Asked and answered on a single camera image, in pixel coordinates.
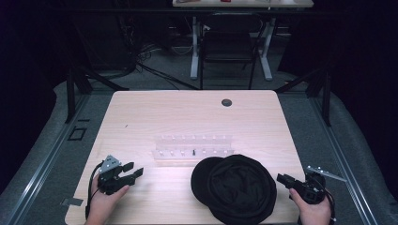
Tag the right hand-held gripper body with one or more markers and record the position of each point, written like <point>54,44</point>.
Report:
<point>311,192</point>

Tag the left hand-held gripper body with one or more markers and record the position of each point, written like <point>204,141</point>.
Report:
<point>109,182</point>

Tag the black hat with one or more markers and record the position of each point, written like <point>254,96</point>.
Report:
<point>241,190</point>

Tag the person's right hand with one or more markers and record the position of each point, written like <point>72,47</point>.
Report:
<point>314,214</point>

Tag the person's left hand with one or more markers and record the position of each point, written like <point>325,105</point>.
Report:
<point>101,206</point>

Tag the grey tape strip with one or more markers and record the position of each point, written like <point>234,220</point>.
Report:
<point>72,202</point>

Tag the black tape square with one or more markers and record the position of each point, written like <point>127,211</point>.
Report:
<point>77,133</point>

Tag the clear acrylic rack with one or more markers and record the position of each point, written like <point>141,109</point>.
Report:
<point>191,146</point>

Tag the short black tape strip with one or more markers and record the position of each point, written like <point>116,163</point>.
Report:
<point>83,120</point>

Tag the grey table grommet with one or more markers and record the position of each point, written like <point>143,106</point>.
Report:
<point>226,102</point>

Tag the white-legged desk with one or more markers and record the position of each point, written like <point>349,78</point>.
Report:
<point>195,47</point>

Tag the black chair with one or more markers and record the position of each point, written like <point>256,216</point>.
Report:
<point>230,43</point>

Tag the metal floor rail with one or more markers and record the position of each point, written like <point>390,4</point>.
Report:
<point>344,162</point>
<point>47,162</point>

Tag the black metal frame stand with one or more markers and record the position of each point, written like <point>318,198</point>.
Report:
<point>326,97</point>
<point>71,93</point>

